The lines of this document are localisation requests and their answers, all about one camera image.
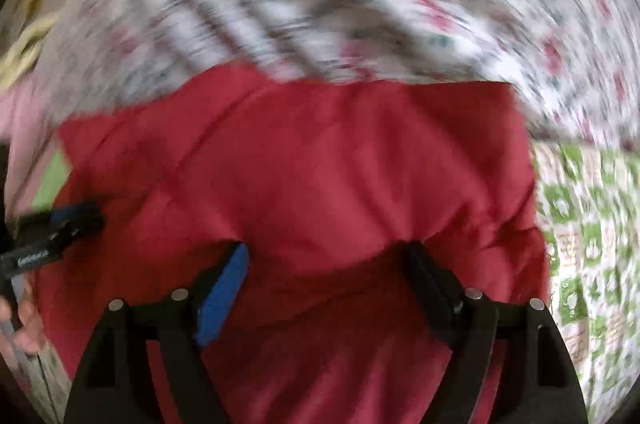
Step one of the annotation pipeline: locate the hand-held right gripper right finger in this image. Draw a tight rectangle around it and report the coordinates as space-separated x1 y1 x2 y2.
404 241 588 424

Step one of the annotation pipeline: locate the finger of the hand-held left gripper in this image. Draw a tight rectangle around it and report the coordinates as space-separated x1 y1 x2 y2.
47 203 104 250
15 204 77 232

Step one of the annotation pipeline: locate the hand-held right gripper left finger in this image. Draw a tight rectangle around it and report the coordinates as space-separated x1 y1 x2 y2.
64 241 250 424

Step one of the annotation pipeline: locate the red quilted jacket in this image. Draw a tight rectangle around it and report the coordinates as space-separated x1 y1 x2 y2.
37 64 551 424

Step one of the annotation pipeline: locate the person's left hand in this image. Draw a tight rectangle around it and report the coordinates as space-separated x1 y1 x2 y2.
0 277 51 355

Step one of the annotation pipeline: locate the pink blanket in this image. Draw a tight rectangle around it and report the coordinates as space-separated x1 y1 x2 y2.
0 79 66 215

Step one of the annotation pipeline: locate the yellow floral cloth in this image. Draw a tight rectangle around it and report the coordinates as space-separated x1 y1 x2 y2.
0 17 56 85

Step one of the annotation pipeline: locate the green patterned bed sheet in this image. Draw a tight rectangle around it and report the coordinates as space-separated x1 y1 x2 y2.
20 139 640 424

